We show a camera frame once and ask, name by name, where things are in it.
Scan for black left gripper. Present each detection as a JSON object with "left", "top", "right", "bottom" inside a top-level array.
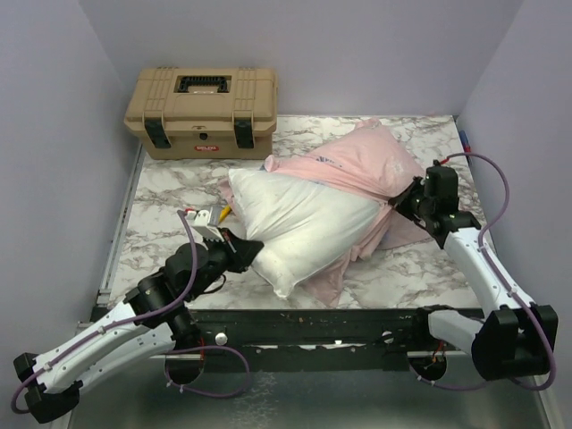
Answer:
[{"left": 186, "top": 227, "right": 262, "bottom": 301}]

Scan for pink purple printed pillowcase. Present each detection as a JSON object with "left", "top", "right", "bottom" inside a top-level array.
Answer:
[{"left": 220, "top": 120, "right": 429, "bottom": 307}]

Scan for white pillow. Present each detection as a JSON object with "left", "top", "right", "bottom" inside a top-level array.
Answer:
[{"left": 228, "top": 169, "right": 381, "bottom": 299}]

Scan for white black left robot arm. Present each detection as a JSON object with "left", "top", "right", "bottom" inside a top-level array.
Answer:
[{"left": 11, "top": 228, "right": 264, "bottom": 424}]

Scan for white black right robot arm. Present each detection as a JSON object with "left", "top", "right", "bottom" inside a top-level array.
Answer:
[{"left": 390, "top": 162, "right": 558, "bottom": 382}]

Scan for blue red marker pen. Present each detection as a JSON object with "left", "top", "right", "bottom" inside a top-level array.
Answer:
[{"left": 458, "top": 130, "right": 472, "bottom": 153}]

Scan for tan plastic toolbox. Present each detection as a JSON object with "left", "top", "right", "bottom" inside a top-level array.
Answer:
[{"left": 124, "top": 67, "right": 279, "bottom": 160}]

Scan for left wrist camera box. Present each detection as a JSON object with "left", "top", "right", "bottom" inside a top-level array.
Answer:
[{"left": 185, "top": 206, "right": 223, "bottom": 242}]

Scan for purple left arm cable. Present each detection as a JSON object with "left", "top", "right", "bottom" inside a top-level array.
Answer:
[{"left": 11, "top": 209, "right": 251, "bottom": 415}]

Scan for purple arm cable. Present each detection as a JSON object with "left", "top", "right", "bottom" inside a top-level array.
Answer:
[
  {"left": 11, "top": 209, "right": 251, "bottom": 415},
  {"left": 413, "top": 152, "right": 559, "bottom": 392}
]

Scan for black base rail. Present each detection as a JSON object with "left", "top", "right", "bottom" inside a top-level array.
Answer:
[{"left": 88, "top": 307, "right": 488, "bottom": 374}]

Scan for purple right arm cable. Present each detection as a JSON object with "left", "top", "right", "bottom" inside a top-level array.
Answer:
[{"left": 413, "top": 152, "right": 559, "bottom": 392}]

